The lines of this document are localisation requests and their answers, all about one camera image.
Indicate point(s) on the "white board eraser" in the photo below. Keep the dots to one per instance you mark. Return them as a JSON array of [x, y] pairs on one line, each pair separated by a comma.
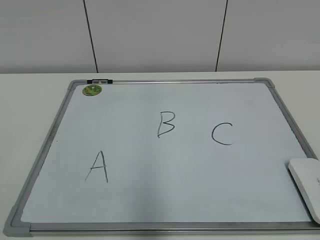
[[306, 175]]

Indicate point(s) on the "round green magnet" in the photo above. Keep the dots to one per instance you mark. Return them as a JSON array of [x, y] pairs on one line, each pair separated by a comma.
[[92, 90]]

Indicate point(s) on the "white board with grey frame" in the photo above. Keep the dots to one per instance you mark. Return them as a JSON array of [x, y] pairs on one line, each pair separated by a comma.
[[166, 156]]

